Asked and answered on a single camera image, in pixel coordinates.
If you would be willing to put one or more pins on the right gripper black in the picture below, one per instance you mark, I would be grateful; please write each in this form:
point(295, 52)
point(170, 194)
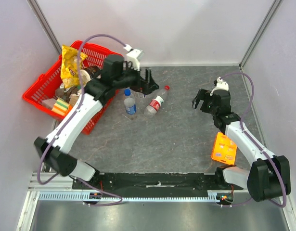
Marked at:
point(206, 100)

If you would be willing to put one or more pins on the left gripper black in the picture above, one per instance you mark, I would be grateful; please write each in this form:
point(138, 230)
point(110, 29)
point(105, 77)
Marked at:
point(146, 86)

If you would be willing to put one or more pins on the red label clear bottle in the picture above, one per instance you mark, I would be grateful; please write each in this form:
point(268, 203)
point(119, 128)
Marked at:
point(153, 107)

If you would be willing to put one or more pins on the blue label pepsi bottle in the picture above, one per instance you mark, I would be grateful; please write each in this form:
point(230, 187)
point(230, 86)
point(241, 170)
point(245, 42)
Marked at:
point(130, 104)

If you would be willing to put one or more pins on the blue bottle cap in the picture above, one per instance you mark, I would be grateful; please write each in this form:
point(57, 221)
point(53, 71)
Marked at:
point(127, 92)

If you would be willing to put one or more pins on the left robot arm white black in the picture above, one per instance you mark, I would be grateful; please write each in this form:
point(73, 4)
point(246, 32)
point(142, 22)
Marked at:
point(116, 74)

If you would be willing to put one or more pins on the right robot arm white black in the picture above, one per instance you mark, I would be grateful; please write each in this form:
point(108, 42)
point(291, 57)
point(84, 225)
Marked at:
point(269, 175)

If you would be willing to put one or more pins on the small clear water bottle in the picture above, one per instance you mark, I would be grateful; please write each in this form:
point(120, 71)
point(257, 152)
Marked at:
point(139, 95)

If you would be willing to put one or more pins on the orange snack box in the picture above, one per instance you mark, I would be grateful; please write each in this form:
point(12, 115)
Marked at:
point(224, 149)

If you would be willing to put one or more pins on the brown cup with lid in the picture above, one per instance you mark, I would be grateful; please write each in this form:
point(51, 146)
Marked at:
point(90, 73)

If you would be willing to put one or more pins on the wooden block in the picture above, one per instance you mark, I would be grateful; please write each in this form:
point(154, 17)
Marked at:
point(73, 99)

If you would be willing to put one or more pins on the yellow chips bag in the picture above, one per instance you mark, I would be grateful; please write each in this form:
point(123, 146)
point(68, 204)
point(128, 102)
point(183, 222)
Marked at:
point(69, 71)

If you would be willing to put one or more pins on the orange packet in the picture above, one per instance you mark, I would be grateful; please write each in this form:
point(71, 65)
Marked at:
point(68, 110)

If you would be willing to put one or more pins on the striped yellow green sponge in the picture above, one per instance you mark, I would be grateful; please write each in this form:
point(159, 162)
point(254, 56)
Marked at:
point(60, 107)

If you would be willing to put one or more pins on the red plastic basket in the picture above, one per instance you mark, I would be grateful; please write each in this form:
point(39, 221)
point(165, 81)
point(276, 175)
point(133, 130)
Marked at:
point(46, 84)

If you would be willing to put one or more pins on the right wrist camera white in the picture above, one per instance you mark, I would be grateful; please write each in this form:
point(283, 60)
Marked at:
point(220, 84)

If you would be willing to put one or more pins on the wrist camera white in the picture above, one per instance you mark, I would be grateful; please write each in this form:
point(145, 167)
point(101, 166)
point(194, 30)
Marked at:
point(133, 56)
point(220, 84)

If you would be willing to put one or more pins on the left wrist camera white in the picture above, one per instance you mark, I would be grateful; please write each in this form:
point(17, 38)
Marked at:
point(133, 56)

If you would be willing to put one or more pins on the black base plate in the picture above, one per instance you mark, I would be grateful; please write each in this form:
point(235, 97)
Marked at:
point(201, 181)

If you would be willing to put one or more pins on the white cable duct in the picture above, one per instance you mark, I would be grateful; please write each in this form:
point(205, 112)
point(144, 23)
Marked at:
point(90, 197)

